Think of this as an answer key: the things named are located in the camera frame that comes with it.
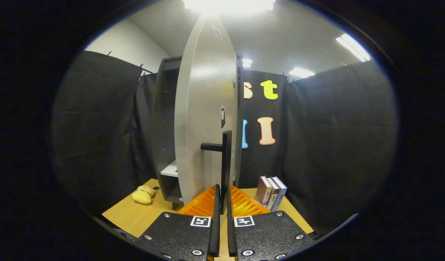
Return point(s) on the white spine book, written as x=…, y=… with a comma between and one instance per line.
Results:
x=274, y=195

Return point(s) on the grey blue book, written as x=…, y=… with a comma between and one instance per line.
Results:
x=281, y=194

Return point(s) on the black backdrop cloth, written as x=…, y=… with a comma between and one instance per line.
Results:
x=335, y=145

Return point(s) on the long ceiling light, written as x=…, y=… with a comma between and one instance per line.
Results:
x=353, y=47

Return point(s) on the white cabinet shelf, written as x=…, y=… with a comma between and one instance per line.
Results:
x=170, y=169

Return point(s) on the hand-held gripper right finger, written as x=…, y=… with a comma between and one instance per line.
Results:
x=231, y=232

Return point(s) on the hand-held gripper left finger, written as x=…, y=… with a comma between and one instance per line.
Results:
x=215, y=224

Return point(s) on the large square ceiling light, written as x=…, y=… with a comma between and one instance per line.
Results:
x=229, y=4

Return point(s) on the dark grey cabinet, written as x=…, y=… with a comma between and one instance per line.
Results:
x=164, y=127

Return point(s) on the yellow plush toy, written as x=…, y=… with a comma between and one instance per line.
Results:
x=142, y=195

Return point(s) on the small ceiling light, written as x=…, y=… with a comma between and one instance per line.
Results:
x=301, y=72
x=247, y=63

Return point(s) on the pink cover book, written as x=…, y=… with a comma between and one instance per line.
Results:
x=263, y=192

